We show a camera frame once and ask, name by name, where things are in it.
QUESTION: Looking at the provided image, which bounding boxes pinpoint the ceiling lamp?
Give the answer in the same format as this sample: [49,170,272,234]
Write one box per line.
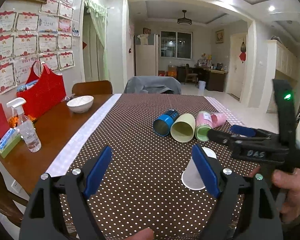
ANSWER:
[177,10,192,25]

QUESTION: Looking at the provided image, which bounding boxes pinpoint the wooden desk chair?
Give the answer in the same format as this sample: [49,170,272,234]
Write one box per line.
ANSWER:
[184,63,198,85]

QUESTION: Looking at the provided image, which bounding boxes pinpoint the white paper cup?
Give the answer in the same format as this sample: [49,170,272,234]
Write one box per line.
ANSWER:
[181,144,219,193]

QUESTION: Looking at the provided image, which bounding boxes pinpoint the red felt bag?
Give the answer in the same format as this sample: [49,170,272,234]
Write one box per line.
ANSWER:
[16,61,66,118]

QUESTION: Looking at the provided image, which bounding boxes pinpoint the white ceramic bowl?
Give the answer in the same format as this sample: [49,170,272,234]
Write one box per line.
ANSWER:
[66,95,94,113]

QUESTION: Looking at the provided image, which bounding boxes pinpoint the brown polka dot tablecloth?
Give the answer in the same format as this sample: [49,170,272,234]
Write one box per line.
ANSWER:
[45,93,261,240]

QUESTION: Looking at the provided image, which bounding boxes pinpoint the pink ribbed cup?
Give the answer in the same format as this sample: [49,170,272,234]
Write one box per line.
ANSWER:
[211,113,226,128]

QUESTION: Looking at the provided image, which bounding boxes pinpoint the small framed picture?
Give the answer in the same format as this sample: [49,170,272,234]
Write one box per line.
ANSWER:
[215,29,224,44]

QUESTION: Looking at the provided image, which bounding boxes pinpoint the white refrigerator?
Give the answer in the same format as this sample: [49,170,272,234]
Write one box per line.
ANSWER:
[135,34,159,76]

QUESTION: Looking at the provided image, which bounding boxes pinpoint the chair with grey cover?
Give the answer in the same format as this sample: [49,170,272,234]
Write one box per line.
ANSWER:
[124,76,181,94]

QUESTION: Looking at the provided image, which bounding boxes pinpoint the white waste bin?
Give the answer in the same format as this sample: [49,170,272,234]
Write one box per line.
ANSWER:
[198,81,206,91]

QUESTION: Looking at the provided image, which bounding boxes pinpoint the window with dark panes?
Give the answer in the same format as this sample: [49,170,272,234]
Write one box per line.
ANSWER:
[160,31,192,59]

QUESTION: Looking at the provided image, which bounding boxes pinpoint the person's left hand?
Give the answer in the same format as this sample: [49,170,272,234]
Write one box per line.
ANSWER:
[125,228,154,240]

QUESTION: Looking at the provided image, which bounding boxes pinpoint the wooden chair back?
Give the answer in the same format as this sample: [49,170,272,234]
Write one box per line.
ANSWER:
[72,80,113,96]

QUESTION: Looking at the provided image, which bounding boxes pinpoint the clear spray bottle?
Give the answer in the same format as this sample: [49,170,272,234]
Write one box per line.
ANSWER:
[6,97,42,153]

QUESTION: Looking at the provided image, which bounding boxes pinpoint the wooden chair at left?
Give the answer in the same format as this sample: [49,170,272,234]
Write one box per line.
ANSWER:
[0,172,28,227]

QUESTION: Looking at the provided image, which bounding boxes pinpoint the dark wooden desk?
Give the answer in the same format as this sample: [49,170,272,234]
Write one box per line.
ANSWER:
[177,66,228,92]

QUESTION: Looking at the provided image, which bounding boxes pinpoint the blue black cup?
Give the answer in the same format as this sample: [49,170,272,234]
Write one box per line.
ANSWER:
[153,109,180,137]

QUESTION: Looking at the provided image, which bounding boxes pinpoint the white wall cabinet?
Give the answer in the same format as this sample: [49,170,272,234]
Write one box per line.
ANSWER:
[267,40,300,113]

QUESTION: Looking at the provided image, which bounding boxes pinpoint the cream yellow cup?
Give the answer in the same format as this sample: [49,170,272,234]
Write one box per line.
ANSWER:
[170,113,196,143]

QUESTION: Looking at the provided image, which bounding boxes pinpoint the pink green jar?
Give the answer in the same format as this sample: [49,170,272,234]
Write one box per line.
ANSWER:
[195,111,212,141]

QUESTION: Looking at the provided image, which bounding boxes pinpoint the person's right hand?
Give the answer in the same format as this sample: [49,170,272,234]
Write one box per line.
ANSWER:
[271,168,300,223]

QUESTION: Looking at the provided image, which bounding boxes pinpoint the green door curtain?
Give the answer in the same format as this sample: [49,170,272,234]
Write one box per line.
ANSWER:
[84,0,110,81]

